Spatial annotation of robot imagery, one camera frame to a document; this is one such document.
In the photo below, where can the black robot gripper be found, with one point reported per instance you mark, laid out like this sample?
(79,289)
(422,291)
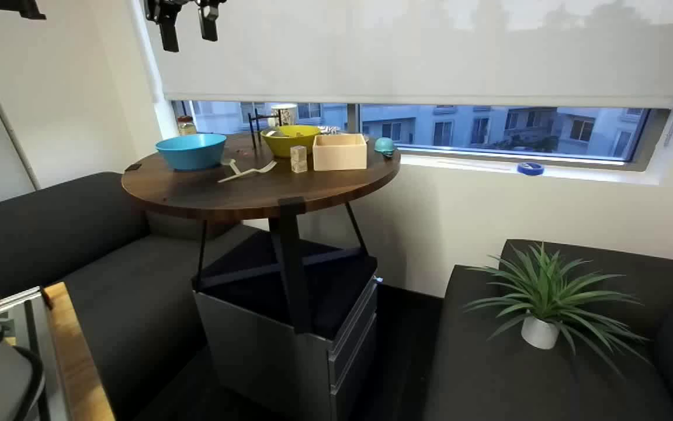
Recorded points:
(187,6)

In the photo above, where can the kite print wooden toy block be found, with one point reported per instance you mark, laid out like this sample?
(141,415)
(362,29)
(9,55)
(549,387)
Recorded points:
(299,150)

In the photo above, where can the thin black stand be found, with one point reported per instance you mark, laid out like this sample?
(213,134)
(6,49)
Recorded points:
(255,130)

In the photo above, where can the blue bowl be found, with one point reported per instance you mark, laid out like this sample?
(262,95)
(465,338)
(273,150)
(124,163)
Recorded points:
(189,153)

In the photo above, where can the yellow bowl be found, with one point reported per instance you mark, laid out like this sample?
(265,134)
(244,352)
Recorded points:
(288,141)

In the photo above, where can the pale wooden fork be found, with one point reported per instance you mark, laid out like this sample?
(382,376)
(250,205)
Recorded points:
(235,173)

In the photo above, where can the pale wooden spoon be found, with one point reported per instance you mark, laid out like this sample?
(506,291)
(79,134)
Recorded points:
(262,166)

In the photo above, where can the round dark wooden table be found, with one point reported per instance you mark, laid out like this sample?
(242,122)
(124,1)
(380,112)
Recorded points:
(196,193)

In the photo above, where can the white milk carton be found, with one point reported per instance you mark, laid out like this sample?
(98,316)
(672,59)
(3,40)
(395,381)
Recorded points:
(340,153)

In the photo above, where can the small teal ball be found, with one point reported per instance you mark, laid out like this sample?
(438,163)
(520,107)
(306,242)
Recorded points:
(383,146)

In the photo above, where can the white roller window blind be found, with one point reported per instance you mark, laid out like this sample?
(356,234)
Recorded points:
(430,55)

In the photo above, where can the long dark grey sofa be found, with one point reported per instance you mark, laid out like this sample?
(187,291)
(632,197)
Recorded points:
(117,296)

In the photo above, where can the grey metal drawer cabinet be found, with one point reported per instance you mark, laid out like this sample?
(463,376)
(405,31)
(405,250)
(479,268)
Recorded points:
(273,352)

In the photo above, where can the light wooden board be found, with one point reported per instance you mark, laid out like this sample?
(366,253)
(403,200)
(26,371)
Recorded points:
(79,365)

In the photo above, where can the blue tape roll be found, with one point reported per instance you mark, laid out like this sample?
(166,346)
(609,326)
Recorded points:
(531,170)

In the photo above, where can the dark grey sofa with plant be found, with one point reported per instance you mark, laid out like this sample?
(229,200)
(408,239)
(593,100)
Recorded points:
(467,376)

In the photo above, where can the green plant in white pot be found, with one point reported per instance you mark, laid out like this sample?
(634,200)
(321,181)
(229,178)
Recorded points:
(543,300)

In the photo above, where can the black overhead mount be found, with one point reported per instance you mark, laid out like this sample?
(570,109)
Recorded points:
(9,6)

